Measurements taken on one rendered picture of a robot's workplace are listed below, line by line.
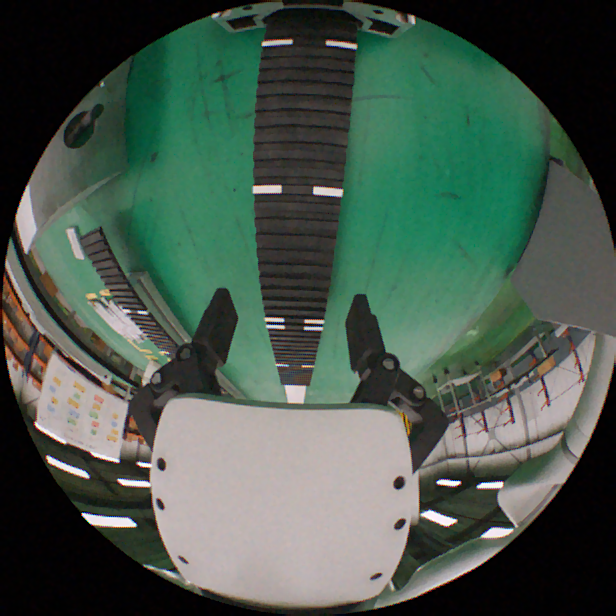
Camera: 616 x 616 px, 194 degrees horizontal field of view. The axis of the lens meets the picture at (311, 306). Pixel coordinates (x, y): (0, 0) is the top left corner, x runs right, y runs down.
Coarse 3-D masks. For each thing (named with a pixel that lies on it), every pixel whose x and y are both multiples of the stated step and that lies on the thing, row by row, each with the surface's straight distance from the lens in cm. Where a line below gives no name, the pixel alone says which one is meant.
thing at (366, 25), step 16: (288, 0) 15; (304, 0) 15; (320, 0) 15; (336, 0) 15; (224, 16) 15; (240, 16) 15; (256, 16) 15; (368, 16) 15; (384, 16) 15; (400, 16) 15; (384, 32) 17; (400, 32) 16
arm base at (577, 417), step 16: (608, 336) 36; (608, 352) 36; (592, 368) 40; (608, 368) 37; (592, 384) 39; (608, 384) 37; (592, 400) 39; (576, 416) 42; (592, 416) 39; (576, 432) 41; (592, 432) 40; (576, 448) 42
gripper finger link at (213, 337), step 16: (224, 288) 11; (224, 304) 11; (208, 320) 10; (224, 320) 11; (208, 336) 9; (224, 336) 11; (208, 352) 10; (224, 352) 11; (160, 368) 11; (208, 368) 10; (160, 384) 10; (176, 384) 10
